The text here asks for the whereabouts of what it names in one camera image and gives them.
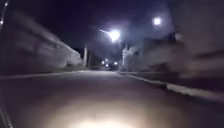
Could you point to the vehicle with headlights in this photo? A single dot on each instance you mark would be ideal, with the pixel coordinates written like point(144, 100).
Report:
point(110, 64)

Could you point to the pole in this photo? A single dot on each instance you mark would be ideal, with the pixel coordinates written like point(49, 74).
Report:
point(85, 55)

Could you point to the street lamp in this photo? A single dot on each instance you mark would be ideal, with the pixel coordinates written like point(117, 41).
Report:
point(113, 35)
point(157, 21)

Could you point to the dark asphalt road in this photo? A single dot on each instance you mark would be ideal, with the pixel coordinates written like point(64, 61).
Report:
point(100, 96)

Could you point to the building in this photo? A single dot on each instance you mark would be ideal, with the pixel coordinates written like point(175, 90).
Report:
point(186, 50)

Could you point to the pale kerb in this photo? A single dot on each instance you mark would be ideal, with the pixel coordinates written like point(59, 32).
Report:
point(186, 89)

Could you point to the long pale wall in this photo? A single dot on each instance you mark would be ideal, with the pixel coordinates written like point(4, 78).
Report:
point(36, 53)

